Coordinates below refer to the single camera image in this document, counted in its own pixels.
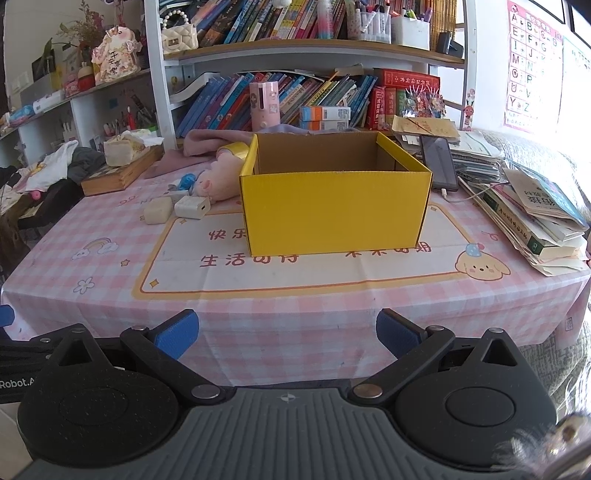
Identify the pink doll ornament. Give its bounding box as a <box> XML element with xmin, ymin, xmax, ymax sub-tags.
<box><xmin>91</xmin><ymin>25</ymin><xmax>141</xmax><ymax>84</ymax></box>

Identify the person's fluffy grey clothing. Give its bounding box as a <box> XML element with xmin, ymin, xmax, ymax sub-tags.
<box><xmin>496</xmin><ymin>413</ymin><xmax>591</xmax><ymax>480</ymax></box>

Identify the small black device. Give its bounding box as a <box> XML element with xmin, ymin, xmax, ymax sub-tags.
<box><xmin>436</xmin><ymin>31</ymin><xmax>465</xmax><ymax>57</ymax></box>

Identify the stack of thin booklets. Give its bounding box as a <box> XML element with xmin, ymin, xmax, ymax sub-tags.
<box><xmin>397</xmin><ymin>129</ymin><xmax>509</xmax><ymax>185</ymax></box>

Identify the dark grey garment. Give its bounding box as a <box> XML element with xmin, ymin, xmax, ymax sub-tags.
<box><xmin>67</xmin><ymin>147</ymin><xmax>107</xmax><ymax>183</ymax></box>

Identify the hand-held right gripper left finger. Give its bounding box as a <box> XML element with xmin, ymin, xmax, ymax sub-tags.
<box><xmin>32</xmin><ymin>310</ymin><xmax>227</xmax><ymax>400</ymax></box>

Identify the white garment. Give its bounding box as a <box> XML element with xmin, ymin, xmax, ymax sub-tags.
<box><xmin>16</xmin><ymin>140</ymin><xmax>79</xmax><ymax>192</ymax></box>

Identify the red boxed book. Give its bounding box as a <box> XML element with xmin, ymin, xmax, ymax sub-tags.
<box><xmin>367</xmin><ymin>86</ymin><xmax>386</xmax><ymax>131</ymax></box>
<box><xmin>384</xmin><ymin>88</ymin><xmax>399</xmax><ymax>127</ymax></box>

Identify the pink plush toy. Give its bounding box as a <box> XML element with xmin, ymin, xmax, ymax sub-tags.
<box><xmin>191</xmin><ymin>148</ymin><xmax>252</xmax><ymax>201</ymax></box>

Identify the brown paper envelope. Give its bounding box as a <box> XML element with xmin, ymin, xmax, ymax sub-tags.
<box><xmin>392</xmin><ymin>115</ymin><xmax>461</xmax><ymax>145</ymax></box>

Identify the white bookshelf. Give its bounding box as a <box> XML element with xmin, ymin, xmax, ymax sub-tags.
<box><xmin>143</xmin><ymin>0</ymin><xmax>478</xmax><ymax>153</ymax></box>

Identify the white charging cable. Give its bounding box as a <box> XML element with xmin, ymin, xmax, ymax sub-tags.
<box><xmin>438</xmin><ymin>182</ymin><xmax>511</xmax><ymax>204</ymax></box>

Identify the white pen holder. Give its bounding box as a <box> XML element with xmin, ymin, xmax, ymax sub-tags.
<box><xmin>390</xmin><ymin>7</ymin><xmax>432</xmax><ymax>51</ymax></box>

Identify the yellow cardboard box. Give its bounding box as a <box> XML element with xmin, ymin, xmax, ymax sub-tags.
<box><xmin>239</xmin><ymin>130</ymin><xmax>433</xmax><ymax>257</ymax></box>

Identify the thick red dictionary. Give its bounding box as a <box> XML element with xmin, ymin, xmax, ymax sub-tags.
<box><xmin>373</xmin><ymin>68</ymin><xmax>441</xmax><ymax>90</ymax></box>

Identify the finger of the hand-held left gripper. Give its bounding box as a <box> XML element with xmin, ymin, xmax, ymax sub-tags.
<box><xmin>0</xmin><ymin>304</ymin><xmax>61</xmax><ymax>352</ymax></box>

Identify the row of blue picture books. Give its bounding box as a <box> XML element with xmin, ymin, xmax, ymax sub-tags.
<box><xmin>175</xmin><ymin>71</ymin><xmax>379</xmax><ymax>139</ymax></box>

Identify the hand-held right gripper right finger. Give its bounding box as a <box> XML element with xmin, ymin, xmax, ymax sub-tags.
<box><xmin>348</xmin><ymin>308</ymin><xmax>525</xmax><ymax>400</ymax></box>

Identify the white power adapter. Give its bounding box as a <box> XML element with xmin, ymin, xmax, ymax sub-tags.
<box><xmin>174</xmin><ymin>195</ymin><xmax>211</xmax><ymax>220</ymax></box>

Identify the black chair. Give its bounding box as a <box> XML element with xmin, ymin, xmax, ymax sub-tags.
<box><xmin>0</xmin><ymin>166</ymin><xmax>84</xmax><ymax>278</ymax></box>

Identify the wooden tray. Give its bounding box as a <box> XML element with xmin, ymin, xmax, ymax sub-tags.
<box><xmin>81</xmin><ymin>145</ymin><xmax>165</xmax><ymax>197</ymax></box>

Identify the cream tissue pack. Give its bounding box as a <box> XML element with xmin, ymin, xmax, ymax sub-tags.
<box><xmin>103</xmin><ymin>129</ymin><xmax>164</xmax><ymax>166</ymax></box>

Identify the alphabet wall poster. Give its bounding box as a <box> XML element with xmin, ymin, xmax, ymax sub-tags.
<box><xmin>503</xmin><ymin>0</ymin><xmax>566</xmax><ymax>134</ymax></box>

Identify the pastel gradient bottle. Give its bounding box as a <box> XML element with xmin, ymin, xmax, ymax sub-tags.
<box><xmin>316</xmin><ymin>0</ymin><xmax>337</xmax><ymax>40</ymax></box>

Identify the low white shelf unit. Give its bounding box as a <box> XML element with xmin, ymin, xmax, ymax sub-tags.
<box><xmin>0</xmin><ymin>69</ymin><xmax>153</xmax><ymax>171</ymax></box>

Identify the colourful character standee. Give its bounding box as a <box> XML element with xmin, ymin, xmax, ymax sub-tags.
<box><xmin>397</xmin><ymin>85</ymin><xmax>446</xmax><ymax>121</ymax></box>

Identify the white quilted handbag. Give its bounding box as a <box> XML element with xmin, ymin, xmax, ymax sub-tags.
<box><xmin>160</xmin><ymin>10</ymin><xmax>199</xmax><ymax>52</ymax></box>

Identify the black picture frame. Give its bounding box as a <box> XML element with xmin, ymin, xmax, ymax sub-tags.
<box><xmin>526</xmin><ymin>0</ymin><xmax>566</xmax><ymax>24</ymax></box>

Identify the row of orange books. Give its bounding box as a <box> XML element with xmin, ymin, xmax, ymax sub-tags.
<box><xmin>416</xmin><ymin>0</ymin><xmax>465</xmax><ymax>42</ymax></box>

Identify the purple cloth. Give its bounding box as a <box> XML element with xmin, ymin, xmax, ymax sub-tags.
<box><xmin>256</xmin><ymin>122</ymin><xmax>324</xmax><ymax>136</ymax></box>

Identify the pile of workbooks and papers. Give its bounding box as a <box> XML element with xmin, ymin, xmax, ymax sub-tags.
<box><xmin>457</xmin><ymin>159</ymin><xmax>591</xmax><ymax>278</ymax></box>

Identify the cartoon deer sticker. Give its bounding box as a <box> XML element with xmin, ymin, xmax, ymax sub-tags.
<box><xmin>463</xmin><ymin>88</ymin><xmax>477</xmax><ymax>130</ymax></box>

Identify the cream power adapter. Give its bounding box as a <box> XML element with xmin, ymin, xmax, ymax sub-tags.
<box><xmin>143</xmin><ymin>198</ymin><xmax>174</xmax><ymax>225</ymax></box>

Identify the row of colourful storybooks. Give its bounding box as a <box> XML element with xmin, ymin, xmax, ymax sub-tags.
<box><xmin>189</xmin><ymin>0</ymin><xmax>352</xmax><ymax>44</ymax></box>

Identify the pink cloth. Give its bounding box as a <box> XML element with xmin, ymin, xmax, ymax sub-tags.
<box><xmin>143</xmin><ymin>129</ymin><xmax>259</xmax><ymax>181</ymax></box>

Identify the pink cartoon tumbler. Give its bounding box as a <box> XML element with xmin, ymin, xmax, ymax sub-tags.
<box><xmin>250</xmin><ymin>82</ymin><xmax>280</xmax><ymax>132</ymax></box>

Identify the orange and white carton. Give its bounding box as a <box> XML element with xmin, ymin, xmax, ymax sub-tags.
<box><xmin>300</xmin><ymin>106</ymin><xmax>352</xmax><ymax>121</ymax></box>
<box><xmin>300</xmin><ymin>119</ymin><xmax>350</xmax><ymax>133</ymax></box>

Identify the dried flower bouquet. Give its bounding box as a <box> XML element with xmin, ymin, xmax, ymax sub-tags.
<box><xmin>58</xmin><ymin>0</ymin><xmax>112</xmax><ymax>47</ymax></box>

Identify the clear marker pen holder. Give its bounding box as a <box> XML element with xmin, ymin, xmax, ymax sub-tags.
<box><xmin>346</xmin><ymin>0</ymin><xmax>393</xmax><ymax>43</ymax></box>

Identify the black smartphone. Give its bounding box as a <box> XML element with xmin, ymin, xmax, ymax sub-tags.
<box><xmin>419</xmin><ymin>135</ymin><xmax>460</xmax><ymax>192</ymax></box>

